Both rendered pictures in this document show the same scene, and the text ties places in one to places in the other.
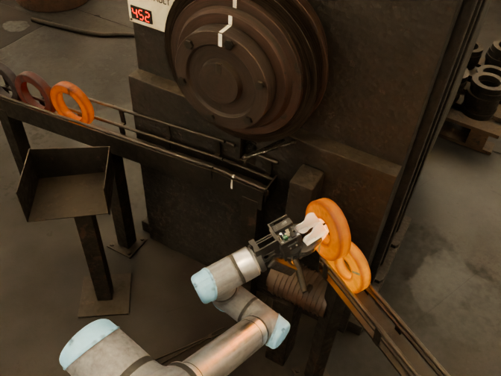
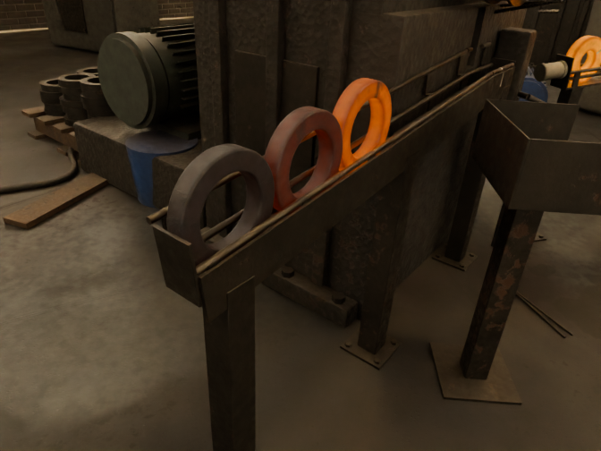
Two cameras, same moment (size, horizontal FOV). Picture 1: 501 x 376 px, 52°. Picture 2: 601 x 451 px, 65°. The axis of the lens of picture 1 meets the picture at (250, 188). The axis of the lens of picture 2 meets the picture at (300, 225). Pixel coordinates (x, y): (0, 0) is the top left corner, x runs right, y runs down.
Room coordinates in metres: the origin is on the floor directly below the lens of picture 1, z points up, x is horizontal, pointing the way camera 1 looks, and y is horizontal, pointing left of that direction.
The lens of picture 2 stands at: (1.51, 1.59, 0.98)
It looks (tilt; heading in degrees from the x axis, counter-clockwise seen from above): 30 degrees down; 280
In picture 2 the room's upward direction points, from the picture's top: 3 degrees clockwise
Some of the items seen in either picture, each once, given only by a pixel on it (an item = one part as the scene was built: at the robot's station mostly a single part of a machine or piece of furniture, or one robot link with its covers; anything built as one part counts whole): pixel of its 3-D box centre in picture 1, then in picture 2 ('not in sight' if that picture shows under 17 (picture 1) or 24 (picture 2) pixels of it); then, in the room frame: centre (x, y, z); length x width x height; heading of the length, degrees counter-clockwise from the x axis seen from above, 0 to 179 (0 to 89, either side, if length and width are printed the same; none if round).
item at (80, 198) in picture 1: (85, 239); (508, 269); (1.19, 0.60, 0.36); 0.26 x 0.20 x 0.72; 99
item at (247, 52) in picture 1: (224, 79); not in sight; (1.15, 0.09, 1.11); 0.28 x 0.06 x 0.28; 64
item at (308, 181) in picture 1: (303, 202); (508, 66); (1.15, -0.17, 0.68); 0.11 x 0.08 x 0.24; 154
